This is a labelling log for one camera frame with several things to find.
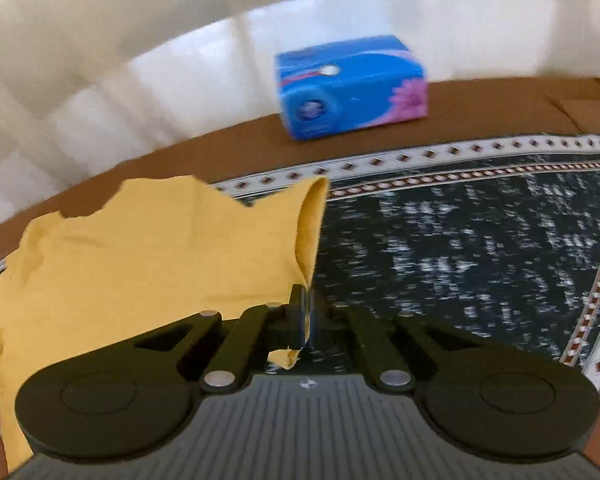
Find white curtain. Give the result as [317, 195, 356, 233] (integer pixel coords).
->
[0, 0, 600, 241]

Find dark patterned mat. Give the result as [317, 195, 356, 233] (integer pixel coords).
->
[0, 135, 600, 433]

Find blue tissue pack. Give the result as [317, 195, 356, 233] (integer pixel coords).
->
[274, 35, 428, 140]

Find yellow t-shirt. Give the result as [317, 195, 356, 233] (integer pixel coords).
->
[0, 175, 329, 473]

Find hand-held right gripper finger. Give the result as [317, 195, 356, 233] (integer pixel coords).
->
[132, 284, 309, 394]
[310, 293, 483, 394]

